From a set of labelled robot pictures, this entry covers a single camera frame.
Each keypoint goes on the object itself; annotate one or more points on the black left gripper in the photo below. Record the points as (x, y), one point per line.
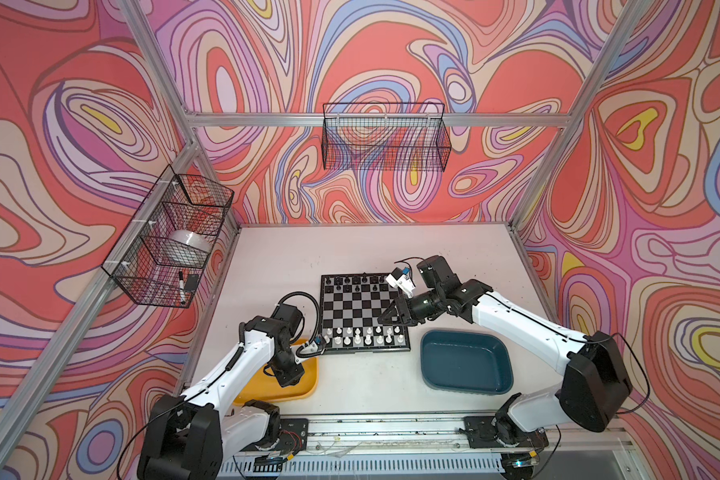
(294, 374)

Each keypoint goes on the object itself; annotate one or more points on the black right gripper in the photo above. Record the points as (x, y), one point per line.
(405, 315)

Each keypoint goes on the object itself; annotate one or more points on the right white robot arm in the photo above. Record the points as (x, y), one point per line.
(594, 384)

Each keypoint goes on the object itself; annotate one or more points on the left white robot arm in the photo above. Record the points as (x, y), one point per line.
(191, 435)

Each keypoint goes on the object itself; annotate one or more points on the black white chess board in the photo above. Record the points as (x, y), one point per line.
(351, 305)

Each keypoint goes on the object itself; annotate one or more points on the yellow plastic tray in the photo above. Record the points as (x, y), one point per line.
(266, 388)

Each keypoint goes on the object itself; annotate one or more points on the teal plastic tray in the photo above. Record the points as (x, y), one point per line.
(465, 362)

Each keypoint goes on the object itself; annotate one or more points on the black marker in basket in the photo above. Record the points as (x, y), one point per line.
(181, 289)

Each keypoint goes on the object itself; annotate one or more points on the white roll in basket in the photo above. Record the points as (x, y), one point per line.
(194, 241)

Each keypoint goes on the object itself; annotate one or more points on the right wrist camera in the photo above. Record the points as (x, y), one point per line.
(401, 279)

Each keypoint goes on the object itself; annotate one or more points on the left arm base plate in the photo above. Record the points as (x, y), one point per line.
(292, 438)

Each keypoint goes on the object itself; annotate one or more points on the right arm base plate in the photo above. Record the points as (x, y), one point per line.
(489, 432)

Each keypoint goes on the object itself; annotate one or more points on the black wire basket back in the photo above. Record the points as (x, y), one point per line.
(385, 136)

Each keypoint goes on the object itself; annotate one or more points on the black wire basket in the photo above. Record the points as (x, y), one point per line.
(385, 136)
(144, 263)

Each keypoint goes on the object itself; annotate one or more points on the black wire basket left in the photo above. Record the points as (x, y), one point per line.
(144, 263)

